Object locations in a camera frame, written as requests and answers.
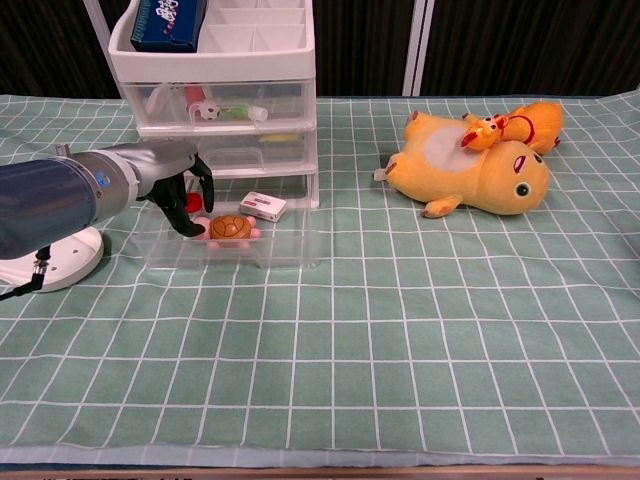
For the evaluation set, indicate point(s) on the white plastic bag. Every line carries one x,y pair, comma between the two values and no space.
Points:
162,102

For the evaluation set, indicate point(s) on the white oval plastic dish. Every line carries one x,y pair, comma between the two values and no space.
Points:
75,257

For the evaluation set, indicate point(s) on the red stick item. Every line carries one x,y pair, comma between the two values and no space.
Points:
192,97

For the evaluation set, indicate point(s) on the clear plastic drawer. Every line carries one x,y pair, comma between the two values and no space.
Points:
290,155
290,245
285,100

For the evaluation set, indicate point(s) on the small soccer ball toy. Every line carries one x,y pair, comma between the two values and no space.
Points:
210,111

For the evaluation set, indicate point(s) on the white frame pillar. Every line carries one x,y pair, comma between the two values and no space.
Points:
102,30
419,47

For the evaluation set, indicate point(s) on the small white red box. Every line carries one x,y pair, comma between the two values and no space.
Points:
262,206

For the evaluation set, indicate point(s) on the left blue silver robot arm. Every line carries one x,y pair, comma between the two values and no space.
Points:
55,200

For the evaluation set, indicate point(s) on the yellow plush animal toy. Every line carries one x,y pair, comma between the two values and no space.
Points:
475,180

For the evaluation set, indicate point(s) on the small pink brown turtle toy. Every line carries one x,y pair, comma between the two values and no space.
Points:
230,229

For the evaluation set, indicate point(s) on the white plastic drawer unit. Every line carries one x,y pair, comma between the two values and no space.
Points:
215,62

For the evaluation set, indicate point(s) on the green checkered tablecloth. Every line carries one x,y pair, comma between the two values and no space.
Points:
350,340

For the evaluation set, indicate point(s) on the small red round item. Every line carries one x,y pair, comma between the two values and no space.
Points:
194,202

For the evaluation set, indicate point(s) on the green clear tube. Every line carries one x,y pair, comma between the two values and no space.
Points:
240,113

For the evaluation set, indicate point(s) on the orange rubber chicken toy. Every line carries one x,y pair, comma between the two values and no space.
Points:
540,122

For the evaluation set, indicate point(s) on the dark blue printed box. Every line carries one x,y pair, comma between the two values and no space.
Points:
167,27

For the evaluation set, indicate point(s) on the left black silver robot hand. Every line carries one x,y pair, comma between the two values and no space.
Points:
165,165

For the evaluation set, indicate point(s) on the flat yellow item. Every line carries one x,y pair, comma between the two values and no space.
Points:
277,137

